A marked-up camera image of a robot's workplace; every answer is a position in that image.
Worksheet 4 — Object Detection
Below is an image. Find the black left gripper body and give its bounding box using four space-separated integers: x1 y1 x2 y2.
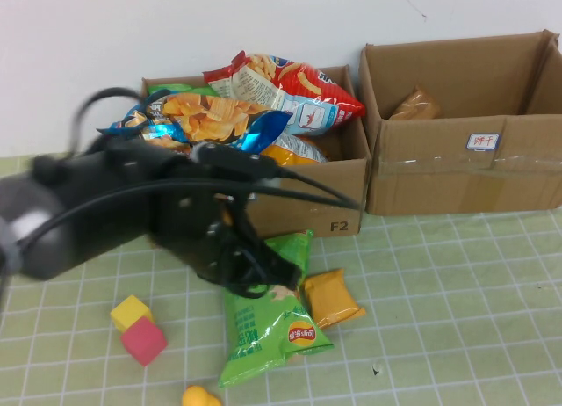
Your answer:
148 184 236 289

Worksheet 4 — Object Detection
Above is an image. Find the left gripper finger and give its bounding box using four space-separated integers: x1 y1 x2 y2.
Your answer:
244 233 305 289
220 246 270 301

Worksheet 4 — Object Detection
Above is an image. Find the large green Lay's chip bag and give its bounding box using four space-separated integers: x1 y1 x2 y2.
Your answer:
218 229 335 389

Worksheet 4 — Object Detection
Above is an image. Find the yellow snack packet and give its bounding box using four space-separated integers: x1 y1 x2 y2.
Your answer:
301 268 367 330

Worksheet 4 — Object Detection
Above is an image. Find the plain green snack bag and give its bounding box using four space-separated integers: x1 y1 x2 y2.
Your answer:
147 83 219 98

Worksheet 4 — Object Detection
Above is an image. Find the red fries snack bag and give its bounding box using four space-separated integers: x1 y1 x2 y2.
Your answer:
202 50 366 137

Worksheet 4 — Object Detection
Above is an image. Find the yellow foam cube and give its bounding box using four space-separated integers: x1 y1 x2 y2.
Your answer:
110 294 155 335

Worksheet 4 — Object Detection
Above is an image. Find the cardboard box with F2 print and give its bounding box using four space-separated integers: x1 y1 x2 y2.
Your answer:
124 65 372 249

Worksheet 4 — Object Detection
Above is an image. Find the yellow chip bag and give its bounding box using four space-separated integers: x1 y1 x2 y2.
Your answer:
261 133 330 166

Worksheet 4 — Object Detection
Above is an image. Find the blue potato chip bag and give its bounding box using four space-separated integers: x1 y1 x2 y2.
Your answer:
96 91 294 155

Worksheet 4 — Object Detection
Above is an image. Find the pink foam cube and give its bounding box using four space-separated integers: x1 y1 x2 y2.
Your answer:
120 315 169 367

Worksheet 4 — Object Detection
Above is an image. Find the yellow rubber toy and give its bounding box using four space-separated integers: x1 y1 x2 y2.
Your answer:
182 384 224 406

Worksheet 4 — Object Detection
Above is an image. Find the cardboard box with clear tape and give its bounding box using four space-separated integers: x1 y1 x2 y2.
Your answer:
358 29 562 217

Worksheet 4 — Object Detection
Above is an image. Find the green checkered tablecloth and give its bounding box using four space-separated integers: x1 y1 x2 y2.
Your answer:
0 150 562 406

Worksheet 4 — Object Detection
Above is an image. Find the brown biscuit packet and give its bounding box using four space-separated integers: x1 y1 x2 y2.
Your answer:
388 85 442 120

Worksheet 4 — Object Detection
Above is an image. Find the black cable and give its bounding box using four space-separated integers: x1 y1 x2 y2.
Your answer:
12 176 364 258
68 87 149 160

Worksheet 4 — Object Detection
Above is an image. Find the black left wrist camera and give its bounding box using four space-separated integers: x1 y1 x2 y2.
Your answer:
191 141 285 185

